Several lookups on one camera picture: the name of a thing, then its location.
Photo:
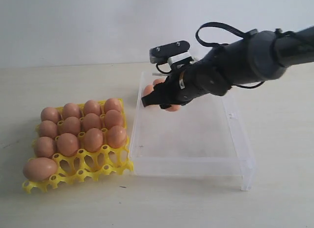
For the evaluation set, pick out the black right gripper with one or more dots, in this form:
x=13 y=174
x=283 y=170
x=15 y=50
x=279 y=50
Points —
x=181 y=87

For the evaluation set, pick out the brown egg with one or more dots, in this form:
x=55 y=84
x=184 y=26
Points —
x=67 y=144
x=71 y=125
x=45 y=147
x=92 y=106
x=50 y=114
x=48 y=128
x=112 y=104
x=39 y=169
x=71 y=110
x=93 y=140
x=158 y=81
x=113 y=118
x=116 y=137
x=173 y=108
x=90 y=121
x=148 y=89

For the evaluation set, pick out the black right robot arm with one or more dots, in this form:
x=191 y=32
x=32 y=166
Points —
x=258 y=56

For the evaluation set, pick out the clear plastic box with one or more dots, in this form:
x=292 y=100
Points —
x=203 y=138

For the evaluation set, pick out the yellow plastic egg tray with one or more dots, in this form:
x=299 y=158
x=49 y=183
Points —
x=84 y=164

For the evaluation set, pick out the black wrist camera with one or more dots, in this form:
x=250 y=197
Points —
x=160 y=55

